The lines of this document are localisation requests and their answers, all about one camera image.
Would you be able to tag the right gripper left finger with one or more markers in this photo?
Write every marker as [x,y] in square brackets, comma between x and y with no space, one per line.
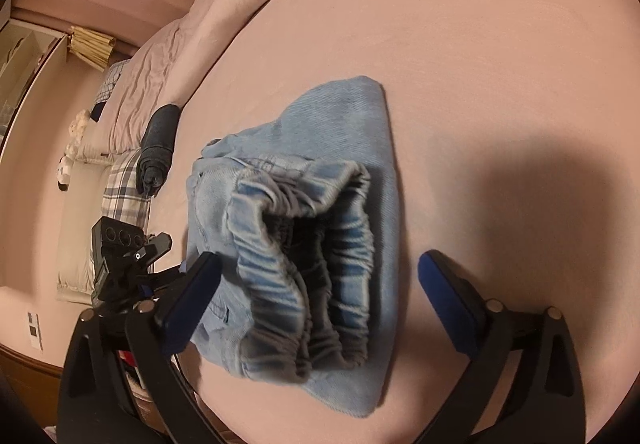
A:
[96,405]

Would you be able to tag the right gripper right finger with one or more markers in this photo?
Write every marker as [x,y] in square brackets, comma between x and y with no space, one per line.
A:
[546,400]

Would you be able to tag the white wall switch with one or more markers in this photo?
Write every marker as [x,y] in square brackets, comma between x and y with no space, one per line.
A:
[34,331]

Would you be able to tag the yellow hanging cloth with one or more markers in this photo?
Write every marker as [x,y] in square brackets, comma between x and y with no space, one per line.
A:
[91,47]

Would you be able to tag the striped pillow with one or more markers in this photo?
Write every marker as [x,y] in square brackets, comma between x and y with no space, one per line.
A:
[111,77]

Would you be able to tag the plaid pillow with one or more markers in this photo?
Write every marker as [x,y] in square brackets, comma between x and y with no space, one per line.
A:
[121,200]

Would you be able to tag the white shelf cabinet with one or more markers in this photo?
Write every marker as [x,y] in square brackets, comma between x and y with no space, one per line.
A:
[31,58]

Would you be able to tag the folded dark grey garment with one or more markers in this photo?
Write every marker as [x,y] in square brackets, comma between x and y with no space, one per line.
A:
[157,148]

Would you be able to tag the white plush toy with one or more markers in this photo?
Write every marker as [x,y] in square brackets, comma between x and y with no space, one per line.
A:
[76,131]

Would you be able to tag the light blue denim pants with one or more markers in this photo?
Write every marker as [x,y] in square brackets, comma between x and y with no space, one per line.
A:
[304,214]

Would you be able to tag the pink duvet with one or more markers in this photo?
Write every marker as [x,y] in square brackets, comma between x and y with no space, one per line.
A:
[168,69]

